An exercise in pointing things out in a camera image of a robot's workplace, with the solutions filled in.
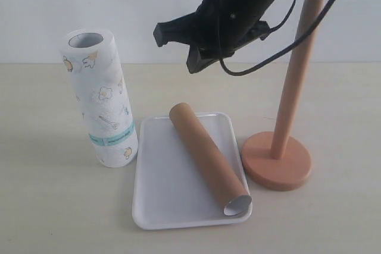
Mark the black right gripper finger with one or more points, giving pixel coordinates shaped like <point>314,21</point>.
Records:
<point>200,58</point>
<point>183,30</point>

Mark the white rectangular plastic tray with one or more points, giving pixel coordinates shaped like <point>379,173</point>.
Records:
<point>169,191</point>

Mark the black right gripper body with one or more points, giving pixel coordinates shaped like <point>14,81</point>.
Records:
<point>223,26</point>

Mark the brown cardboard tube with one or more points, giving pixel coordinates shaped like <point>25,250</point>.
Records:
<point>218,175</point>

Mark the printed white paper towel roll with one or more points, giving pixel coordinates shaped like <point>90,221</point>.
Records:
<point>94,69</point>

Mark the wooden paper towel holder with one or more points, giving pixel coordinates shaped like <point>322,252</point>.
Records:
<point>276,160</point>

